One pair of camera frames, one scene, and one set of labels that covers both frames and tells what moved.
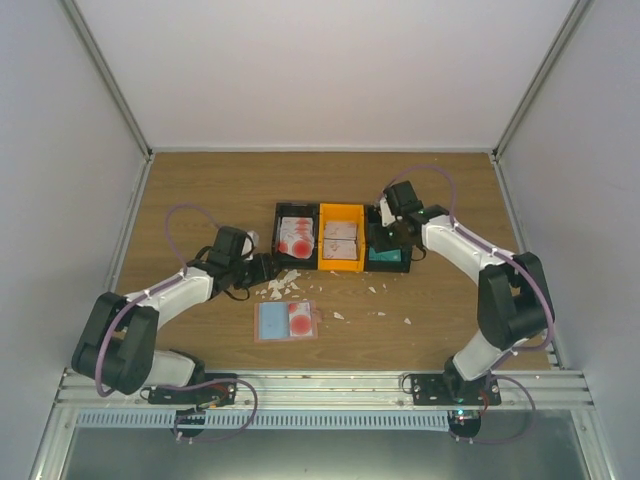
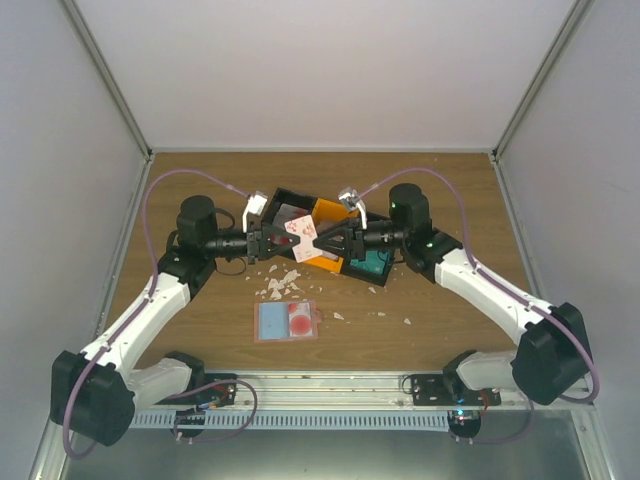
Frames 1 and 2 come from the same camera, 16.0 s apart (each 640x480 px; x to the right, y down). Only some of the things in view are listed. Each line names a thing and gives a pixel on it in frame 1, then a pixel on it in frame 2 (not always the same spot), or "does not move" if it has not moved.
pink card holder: [286, 321] does not move
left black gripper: [264, 270] to [257, 250]
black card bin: [382, 255] to [373, 277]
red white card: [300, 320] does not move
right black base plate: [454, 389] does not move
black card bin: [295, 238] to [287, 197]
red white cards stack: [296, 237] to [288, 213]
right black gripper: [378, 237] to [353, 242]
